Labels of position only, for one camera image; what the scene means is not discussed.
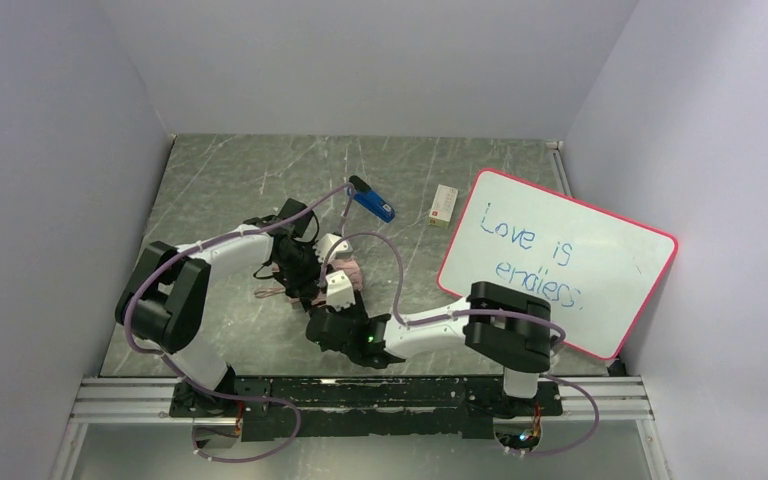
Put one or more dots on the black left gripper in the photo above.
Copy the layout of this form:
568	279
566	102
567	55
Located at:
303	273

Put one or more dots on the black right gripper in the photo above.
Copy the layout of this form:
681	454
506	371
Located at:
334	318

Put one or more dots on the pink and black folding umbrella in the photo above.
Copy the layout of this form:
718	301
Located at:
349	266

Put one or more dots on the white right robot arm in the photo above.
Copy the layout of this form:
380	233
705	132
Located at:
506	326

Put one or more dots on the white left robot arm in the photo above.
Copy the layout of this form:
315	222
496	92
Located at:
164	299

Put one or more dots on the blue and black stapler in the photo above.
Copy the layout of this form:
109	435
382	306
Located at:
367	197

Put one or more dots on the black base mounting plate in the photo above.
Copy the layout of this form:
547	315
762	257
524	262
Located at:
274	407

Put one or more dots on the small white staple box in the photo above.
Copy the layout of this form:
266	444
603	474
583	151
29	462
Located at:
443	206

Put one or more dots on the pink framed whiteboard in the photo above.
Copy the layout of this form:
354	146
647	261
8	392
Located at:
597	270

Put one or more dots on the aluminium rail frame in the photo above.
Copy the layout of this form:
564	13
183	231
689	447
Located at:
146	401

